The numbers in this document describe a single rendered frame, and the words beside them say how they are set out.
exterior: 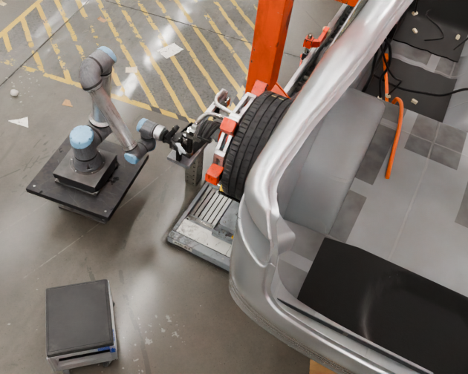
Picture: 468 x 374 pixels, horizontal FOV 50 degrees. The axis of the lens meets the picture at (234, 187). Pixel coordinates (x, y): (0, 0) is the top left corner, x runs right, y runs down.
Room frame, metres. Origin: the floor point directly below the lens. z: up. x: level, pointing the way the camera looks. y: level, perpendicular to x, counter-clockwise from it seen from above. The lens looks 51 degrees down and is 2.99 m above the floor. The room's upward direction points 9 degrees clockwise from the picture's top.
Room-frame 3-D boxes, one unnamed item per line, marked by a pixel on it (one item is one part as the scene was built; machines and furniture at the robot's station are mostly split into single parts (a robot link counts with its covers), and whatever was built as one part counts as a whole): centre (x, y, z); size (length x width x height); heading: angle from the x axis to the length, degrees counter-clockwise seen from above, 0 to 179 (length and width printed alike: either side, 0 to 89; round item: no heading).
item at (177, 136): (2.05, 0.41, 0.80); 0.12 x 0.08 x 0.09; 70
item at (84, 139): (2.11, 0.99, 0.58); 0.17 x 0.15 x 0.18; 157
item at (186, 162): (2.38, 0.33, 0.44); 0.43 x 0.17 x 0.03; 160
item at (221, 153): (2.09, 0.02, 0.85); 0.54 x 0.07 x 0.54; 160
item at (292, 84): (3.79, -0.54, 0.28); 2.47 x 0.09 x 0.22; 160
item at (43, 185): (2.11, 0.99, 0.15); 0.60 x 0.60 x 0.30; 78
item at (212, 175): (1.79, 0.12, 0.85); 0.09 x 0.08 x 0.07; 160
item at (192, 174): (2.41, 0.32, 0.21); 0.10 x 0.10 x 0.42; 70
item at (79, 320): (1.08, 0.73, 0.17); 0.43 x 0.36 x 0.34; 20
